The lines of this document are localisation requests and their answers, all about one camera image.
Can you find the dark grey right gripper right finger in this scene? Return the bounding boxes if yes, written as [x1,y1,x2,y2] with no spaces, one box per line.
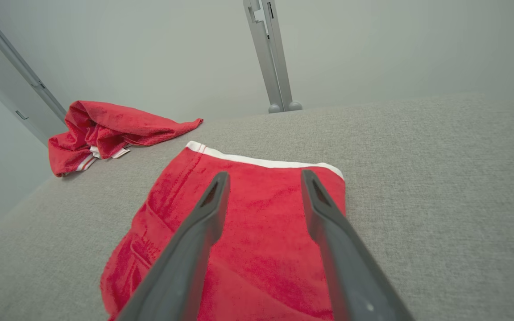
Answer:
[302,170,415,321]

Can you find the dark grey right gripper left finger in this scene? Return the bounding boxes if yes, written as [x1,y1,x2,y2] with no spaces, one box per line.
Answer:
[116,172,231,321]

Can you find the red shorts with white trim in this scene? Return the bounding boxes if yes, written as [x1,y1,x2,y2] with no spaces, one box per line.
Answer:
[100,141,347,321]

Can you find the red jersey with white sleeve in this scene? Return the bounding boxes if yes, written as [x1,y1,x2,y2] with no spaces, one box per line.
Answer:
[48,100,204,178]

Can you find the grey vertical post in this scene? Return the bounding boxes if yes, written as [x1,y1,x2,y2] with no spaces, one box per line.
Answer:
[243,0,283,114]
[261,0,303,112]

